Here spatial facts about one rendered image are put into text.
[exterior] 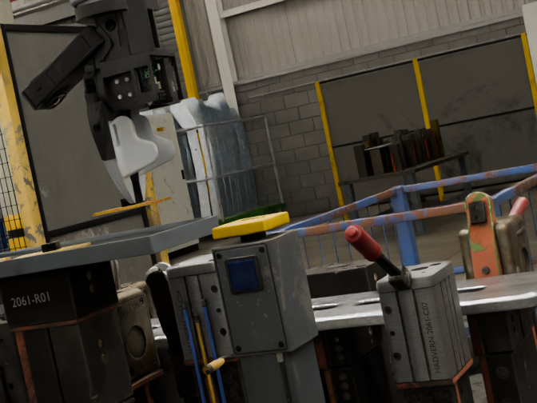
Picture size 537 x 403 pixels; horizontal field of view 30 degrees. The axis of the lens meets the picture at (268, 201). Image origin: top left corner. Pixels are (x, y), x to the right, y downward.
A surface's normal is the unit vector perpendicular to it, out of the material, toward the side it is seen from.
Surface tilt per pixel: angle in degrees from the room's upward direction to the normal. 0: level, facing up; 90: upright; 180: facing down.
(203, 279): 90
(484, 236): 78
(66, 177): 91
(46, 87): 91
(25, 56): 90
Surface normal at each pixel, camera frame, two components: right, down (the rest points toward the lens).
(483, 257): -0.47, -0.07
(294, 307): 0.88, -0.15
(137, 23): -0.31, 0.11
